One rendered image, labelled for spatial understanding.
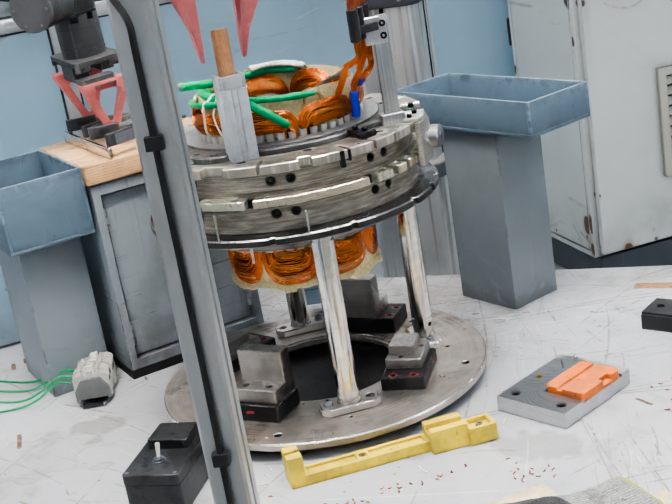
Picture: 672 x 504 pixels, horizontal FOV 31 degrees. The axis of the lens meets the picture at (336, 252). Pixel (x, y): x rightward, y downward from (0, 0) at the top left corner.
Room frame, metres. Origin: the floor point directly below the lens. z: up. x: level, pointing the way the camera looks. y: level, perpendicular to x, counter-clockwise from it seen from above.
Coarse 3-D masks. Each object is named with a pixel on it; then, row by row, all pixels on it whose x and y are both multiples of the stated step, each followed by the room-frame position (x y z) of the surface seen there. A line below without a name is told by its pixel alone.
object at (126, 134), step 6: (114, 132) 1.48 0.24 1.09; (120, 132) 1.49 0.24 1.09; (126, 132) 1.50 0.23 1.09; (132, 132) 1.50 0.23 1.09; (108, 138) 1.48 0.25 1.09; (114, 138) 1.48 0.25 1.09; (120, 138) 1.49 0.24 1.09; (126, 138) 1.49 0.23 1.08; (132, 138) 1.50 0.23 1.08; (108, 144) 1.48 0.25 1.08; (114, 144) 1.48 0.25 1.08
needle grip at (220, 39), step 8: (216, 32) 1.23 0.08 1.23; (224, 32) 1.23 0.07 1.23; (216, 40) 1.23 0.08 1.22; (224, 40) 1.23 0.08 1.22; (216, 48) 1.23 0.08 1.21; (224, 48) 1.23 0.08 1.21; (216, 56) 1.23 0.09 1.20; (224, 56) 1.23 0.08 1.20; (216, 64) 1.24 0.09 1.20; (224, 64) 1.23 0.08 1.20; (232, 64) 1.23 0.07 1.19; (224, 72) 1.23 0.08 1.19; (232, 72) 1.23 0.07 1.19
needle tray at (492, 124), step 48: (432, 96) 1.53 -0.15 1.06; (480, 96) 1.61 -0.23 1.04; (528, 96) 1.54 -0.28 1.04; (576, 96) 1.45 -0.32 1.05; (480, 144) 1.49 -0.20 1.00; (528, 144) 1.50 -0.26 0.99; (480, 192) 1.50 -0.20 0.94; (528, 192) 1.50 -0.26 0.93; (480, 240) 1.51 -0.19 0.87; (528, 240) 1.49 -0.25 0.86; (480, 288) 1.52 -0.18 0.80; (528, 288) 1.48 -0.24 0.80
